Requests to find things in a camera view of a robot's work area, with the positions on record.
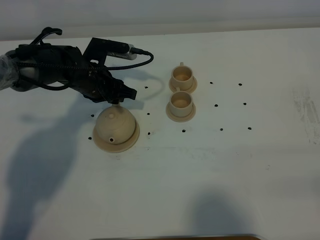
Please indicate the beige cup saucer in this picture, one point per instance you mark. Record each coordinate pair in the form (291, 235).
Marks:
(181, 118)
(192, 86)

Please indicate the near beige cup saucer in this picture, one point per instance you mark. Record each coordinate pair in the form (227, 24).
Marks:
(181, 118)

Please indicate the beige teapot saucer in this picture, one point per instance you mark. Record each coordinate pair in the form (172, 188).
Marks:
(116, 148)

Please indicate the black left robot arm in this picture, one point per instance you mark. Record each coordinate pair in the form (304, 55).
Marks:
(59, 67)

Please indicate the beige teacup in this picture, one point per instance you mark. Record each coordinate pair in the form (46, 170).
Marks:
(181, 77)
(180, 104)

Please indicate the beige teapot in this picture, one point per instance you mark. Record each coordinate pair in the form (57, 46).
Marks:
(115, 125)

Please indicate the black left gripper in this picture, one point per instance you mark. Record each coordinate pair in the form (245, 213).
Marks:
(92, 84)

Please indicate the near beige teacup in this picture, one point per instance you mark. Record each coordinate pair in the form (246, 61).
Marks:
(180, 104)

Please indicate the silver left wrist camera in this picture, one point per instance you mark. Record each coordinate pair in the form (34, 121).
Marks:
(98, 49)

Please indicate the far beige teacup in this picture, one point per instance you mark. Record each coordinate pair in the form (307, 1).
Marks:
(181, 77)

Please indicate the far beige cup saucer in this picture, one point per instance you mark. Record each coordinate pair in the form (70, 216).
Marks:
(192, 86)

